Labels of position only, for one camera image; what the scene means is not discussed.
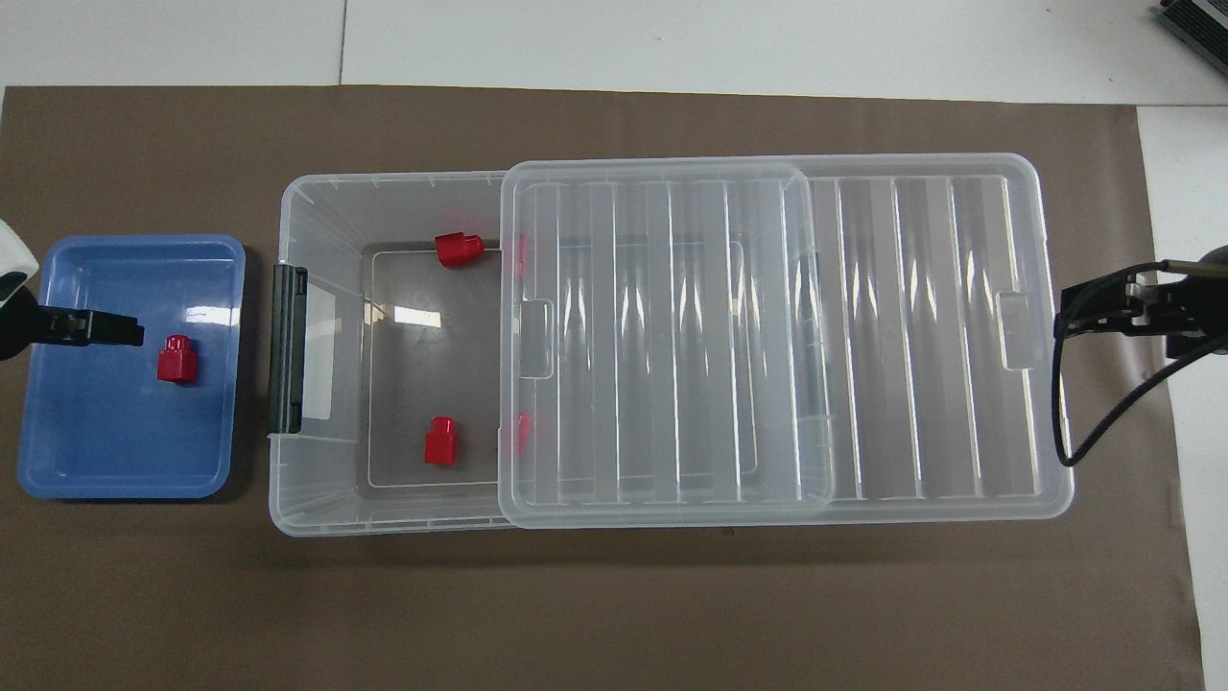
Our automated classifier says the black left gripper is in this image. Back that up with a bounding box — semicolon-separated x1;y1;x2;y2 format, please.
0;274;146;363

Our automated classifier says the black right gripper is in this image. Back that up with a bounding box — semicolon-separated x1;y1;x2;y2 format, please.
1054;273;1228;362

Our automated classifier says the black box latch handle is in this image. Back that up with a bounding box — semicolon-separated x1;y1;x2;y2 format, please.
266;265;309;439

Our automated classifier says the clear ribbed plastic lid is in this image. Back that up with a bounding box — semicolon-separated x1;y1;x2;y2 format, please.
497;154;1075;530

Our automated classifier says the blue plastic tray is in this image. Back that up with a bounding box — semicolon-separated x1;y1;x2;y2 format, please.
17;234;248;501

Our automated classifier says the clear plastic storage box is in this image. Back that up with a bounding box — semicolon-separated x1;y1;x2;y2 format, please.
269;171;838;536

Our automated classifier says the grey ridged metal device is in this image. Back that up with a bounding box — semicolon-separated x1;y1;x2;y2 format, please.
1154;0;1228;66

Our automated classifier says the brown paper table mat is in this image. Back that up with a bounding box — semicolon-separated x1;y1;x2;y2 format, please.
0;84;1206;691

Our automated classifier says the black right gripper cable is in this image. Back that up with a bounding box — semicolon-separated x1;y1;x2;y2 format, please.
1052;257;1228;469

